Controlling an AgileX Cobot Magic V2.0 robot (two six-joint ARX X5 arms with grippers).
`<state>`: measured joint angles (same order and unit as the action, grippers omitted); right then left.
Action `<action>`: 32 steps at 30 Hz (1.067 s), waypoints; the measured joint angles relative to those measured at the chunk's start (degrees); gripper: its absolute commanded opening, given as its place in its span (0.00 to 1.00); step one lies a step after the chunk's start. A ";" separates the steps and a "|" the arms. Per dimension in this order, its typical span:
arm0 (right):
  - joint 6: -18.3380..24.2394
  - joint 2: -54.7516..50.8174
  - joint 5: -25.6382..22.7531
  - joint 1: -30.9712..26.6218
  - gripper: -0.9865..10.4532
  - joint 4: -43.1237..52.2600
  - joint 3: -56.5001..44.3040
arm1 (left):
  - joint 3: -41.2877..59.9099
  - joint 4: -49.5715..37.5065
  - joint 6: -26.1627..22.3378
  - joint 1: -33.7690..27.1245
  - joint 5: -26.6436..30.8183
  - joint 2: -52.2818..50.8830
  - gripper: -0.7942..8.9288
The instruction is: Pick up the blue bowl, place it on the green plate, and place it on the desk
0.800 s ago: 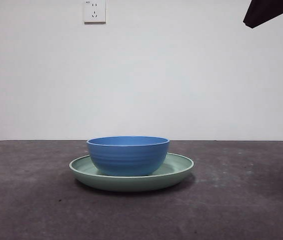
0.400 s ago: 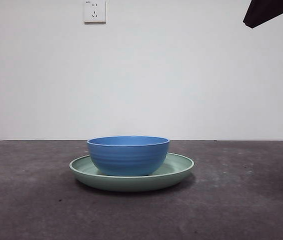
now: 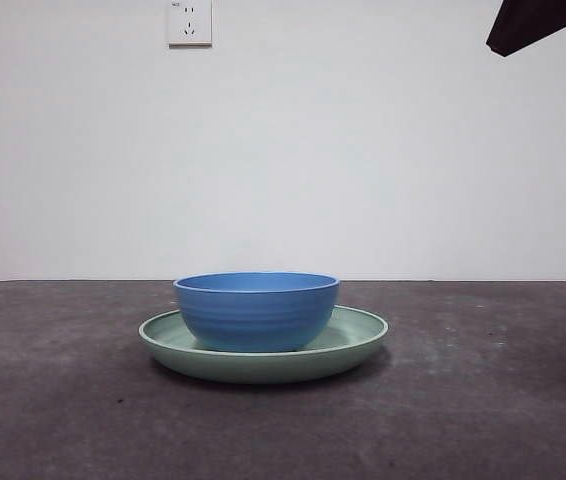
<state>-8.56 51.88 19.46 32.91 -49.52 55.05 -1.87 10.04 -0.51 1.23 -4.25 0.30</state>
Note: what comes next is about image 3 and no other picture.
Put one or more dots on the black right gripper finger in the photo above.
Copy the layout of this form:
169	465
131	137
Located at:
528	25

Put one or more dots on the blue ribbed bowl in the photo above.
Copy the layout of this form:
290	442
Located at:
255	320

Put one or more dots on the green round plate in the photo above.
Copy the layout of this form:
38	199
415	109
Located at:
263	368

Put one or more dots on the white wall socket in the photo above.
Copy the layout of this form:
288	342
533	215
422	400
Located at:
190	25

